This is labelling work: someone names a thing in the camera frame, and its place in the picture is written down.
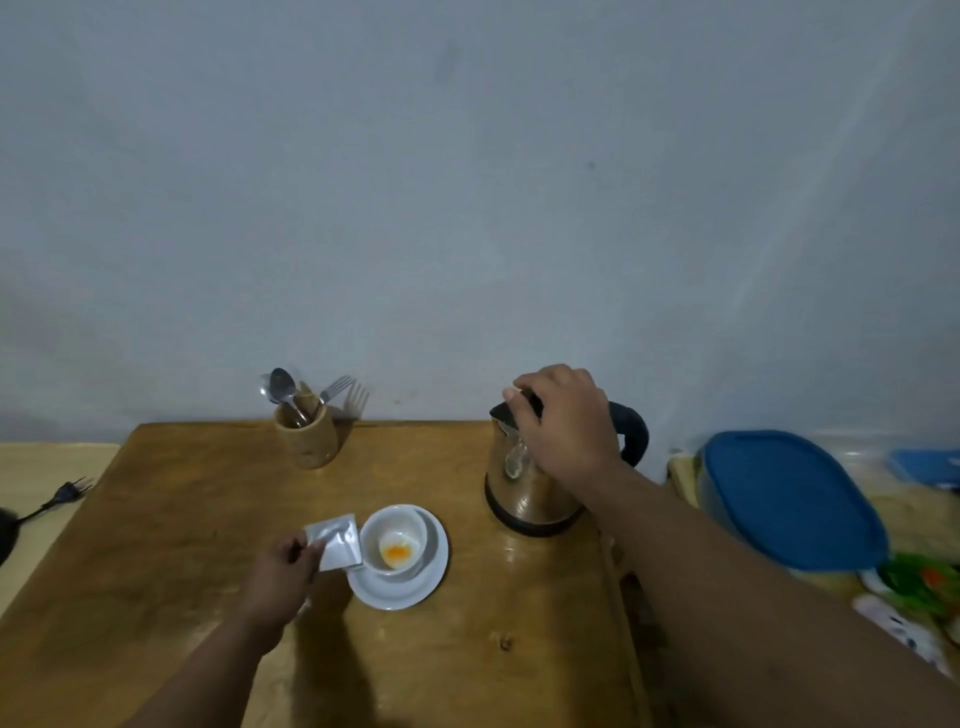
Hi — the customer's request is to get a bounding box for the wooden cutlery holder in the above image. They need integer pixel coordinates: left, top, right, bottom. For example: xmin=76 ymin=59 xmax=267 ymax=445
xmin=273 ymin=399 xmax=340 ymax=471

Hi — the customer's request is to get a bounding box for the person's left hand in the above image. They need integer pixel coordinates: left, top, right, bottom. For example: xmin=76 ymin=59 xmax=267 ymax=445
xmin=238 ymin=533 xmax=328 ymax=633

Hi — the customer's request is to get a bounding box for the white saucer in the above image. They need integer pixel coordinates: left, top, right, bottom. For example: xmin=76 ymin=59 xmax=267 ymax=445
xmin=346 ymin=507 xmax=450 ymax=612

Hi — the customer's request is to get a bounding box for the white cup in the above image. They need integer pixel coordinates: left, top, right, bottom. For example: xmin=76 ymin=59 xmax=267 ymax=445
xmin=359 ymin=504 xmax=430 ymax=579

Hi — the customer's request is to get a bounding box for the metal spoon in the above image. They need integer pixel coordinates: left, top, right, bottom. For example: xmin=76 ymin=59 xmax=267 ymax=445
xmin=269 ymin=367 xmax=310 ymax=426

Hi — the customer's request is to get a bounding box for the person's left forearm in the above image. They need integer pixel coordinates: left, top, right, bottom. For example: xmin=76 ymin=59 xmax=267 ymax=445
xmin=120 ymin=609 xmax=301 ymax=728

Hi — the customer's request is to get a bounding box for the white patterned packet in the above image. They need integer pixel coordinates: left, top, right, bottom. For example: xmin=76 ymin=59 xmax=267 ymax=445
xmin=853 ymin=592 xmax=954 ymax=676

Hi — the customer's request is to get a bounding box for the steel electric kettle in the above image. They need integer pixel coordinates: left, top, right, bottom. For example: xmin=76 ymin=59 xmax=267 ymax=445
xmin=483 ymin=390 xmax=651 ymax=538

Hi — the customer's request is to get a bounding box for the person's right forearm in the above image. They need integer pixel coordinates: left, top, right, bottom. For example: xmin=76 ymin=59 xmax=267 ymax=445
xmin=573 ymin=457 xmax=960 ymax=728

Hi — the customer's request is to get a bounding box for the blue lid plastic container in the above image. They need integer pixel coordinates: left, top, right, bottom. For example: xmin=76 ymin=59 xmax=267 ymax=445
xmin=695 ymin=429 xmax=891 ymax=573

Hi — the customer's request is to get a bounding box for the black power plug cable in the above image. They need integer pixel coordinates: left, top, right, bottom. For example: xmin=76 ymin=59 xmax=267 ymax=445
xmin=0 ymin=477 xmax=96 ymax=565

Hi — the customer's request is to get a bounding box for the person's right hand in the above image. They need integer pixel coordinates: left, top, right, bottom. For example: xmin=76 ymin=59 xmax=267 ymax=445
xmin=502 ymin=364 xmax=624 ymax=498

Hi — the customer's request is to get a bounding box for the blue box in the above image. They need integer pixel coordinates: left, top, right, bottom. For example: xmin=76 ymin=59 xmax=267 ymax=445
xmin=889 ymin=448 xmax=960 ymax=490

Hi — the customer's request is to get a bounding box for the silver sachet packet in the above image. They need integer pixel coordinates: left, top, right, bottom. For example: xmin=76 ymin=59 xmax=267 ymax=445
xmin=303 ymin=513 xmax=364 ymax=573

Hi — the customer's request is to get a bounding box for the green snack packet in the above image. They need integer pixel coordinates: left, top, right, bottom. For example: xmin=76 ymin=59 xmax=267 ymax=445
xmin=879 ymin=553 xmax=960 ymax=616

